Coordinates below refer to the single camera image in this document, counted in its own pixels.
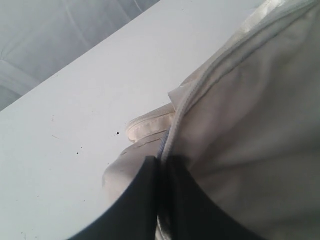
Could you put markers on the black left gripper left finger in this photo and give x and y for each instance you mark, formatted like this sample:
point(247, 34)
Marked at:
point(134, 215)

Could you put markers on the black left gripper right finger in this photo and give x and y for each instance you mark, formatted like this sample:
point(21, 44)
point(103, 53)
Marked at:
point(189, 214)

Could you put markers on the beige duffel bag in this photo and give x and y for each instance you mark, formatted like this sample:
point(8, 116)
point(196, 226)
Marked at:
point(248, 123)

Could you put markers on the white backdrop curtain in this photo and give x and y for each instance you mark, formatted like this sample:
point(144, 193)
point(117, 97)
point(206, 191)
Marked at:
point(38, 38)

